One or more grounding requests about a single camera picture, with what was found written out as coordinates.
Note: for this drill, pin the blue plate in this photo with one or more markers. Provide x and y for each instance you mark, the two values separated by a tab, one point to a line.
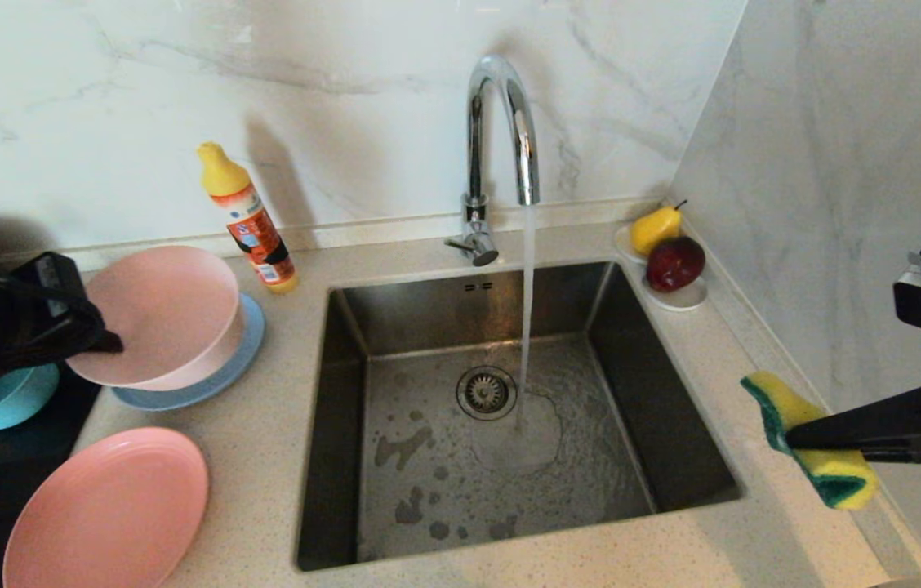
248	343

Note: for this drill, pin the yellow pear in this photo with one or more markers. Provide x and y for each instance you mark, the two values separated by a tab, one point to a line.
655	230

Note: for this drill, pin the large salmon pink plate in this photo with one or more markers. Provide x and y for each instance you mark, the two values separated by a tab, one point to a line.
109	514

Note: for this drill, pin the chrome gooseneck faucet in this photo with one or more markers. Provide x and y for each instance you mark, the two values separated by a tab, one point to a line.
474	155

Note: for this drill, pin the small pale pink plate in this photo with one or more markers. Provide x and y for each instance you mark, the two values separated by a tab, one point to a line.
175	318

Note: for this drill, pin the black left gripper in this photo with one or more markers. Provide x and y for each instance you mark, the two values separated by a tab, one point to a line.
36	318

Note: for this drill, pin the stainless steel sink basin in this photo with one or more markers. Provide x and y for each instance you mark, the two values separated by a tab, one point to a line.
444	506

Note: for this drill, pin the yellow fish-shaped sponge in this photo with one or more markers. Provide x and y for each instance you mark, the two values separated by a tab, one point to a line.
779	404

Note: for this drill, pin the teal bowl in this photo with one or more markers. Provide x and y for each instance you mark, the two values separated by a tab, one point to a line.
11	404

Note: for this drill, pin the dark red apple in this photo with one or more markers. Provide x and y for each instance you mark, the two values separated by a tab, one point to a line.
675	264

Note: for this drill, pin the small white fruit dish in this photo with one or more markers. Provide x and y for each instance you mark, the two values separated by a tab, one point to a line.
679	300

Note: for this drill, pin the round metal drain strainer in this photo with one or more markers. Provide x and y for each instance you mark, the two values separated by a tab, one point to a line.
486	393

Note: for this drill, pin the orange yellow-capped detergent bottle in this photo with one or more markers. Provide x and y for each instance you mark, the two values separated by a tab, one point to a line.
252	224

